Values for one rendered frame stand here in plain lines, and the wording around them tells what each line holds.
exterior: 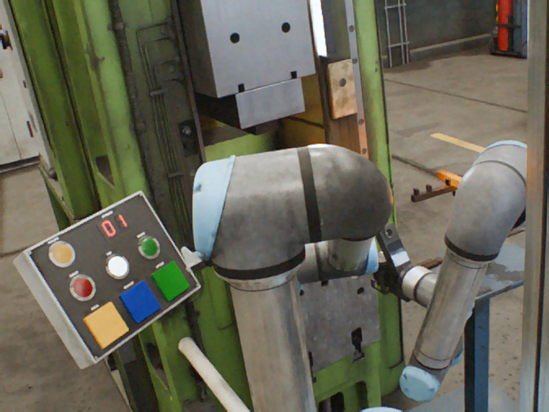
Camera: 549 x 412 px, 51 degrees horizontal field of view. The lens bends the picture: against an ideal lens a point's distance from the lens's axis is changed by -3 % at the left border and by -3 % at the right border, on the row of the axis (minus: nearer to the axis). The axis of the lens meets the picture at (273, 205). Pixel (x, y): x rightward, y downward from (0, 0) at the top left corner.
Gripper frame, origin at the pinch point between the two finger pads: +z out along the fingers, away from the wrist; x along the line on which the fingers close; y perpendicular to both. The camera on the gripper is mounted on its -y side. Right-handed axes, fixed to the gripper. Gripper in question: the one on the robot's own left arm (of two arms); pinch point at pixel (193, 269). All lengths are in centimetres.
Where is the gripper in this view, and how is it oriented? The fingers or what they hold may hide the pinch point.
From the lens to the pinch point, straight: 136.0
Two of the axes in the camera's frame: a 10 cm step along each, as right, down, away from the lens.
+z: -6.2, 3.6, 7.0
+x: -5.8, 3.9, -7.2
